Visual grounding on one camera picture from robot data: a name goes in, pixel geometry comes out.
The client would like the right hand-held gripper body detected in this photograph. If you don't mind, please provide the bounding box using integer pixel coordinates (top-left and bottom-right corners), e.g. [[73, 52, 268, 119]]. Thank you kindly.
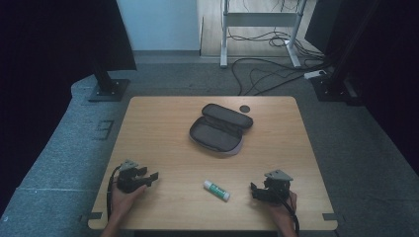
[[261, 169, 294, 204]]

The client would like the white metal desk frame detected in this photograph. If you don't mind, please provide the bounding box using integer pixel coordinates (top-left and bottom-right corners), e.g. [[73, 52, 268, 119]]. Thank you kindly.
[[219, 0, 308, 69]]

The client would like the black curtain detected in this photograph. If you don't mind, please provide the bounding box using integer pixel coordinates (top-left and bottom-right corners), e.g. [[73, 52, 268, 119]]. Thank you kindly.
[[304, 0, 419, 176], [0, 0, 137, 211]]

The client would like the black stand with base plate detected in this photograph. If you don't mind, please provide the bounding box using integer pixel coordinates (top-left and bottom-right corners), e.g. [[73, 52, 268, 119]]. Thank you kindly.
[[310, 0, 383, 103], [87, 60, 131, 103]]

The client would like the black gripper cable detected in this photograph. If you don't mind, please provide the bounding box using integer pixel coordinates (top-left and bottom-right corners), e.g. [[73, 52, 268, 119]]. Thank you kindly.
[[276, 188, 301, 237], [106, 165, 123, 222]]

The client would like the white green glue stick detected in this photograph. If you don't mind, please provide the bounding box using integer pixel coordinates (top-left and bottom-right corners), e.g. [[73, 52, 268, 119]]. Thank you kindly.
[[203, 179, 231, 202]]

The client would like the person's right hand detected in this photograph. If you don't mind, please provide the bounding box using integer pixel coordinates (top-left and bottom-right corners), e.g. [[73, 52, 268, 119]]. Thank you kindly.
[[267, 191, 298, 226]]

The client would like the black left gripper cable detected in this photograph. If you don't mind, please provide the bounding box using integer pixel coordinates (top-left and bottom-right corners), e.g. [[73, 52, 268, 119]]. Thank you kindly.
[[106, 165, 123, 222]]

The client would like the white power strip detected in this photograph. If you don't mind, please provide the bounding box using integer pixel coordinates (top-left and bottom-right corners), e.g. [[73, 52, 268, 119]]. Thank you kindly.
[[302, 69, 328, 80]]

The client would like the person's left hand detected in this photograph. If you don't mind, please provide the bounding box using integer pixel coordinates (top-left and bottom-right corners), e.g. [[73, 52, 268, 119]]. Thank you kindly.
[[110, 183, 148, 222]]

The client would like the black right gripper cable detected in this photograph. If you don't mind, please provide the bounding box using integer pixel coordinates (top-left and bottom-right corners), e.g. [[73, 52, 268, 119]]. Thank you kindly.
[[276, 188, 301, 237]]

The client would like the bundle of black floor cables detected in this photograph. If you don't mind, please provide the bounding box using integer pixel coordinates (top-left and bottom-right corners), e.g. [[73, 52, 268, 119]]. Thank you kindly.
[[226, 0, 334, 97]]

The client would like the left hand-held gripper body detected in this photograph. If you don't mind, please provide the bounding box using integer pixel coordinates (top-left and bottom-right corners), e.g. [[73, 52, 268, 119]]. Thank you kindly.
[[116, 159, 148, 195]]

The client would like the grey zip pencil case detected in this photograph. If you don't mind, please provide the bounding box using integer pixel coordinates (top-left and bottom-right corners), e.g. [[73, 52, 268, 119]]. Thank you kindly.
[[188, 103, 255, 157]]

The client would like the dark floor socket plate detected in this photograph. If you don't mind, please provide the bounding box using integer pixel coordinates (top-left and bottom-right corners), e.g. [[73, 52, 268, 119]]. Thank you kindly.
[[93, 119, 116, 141]]

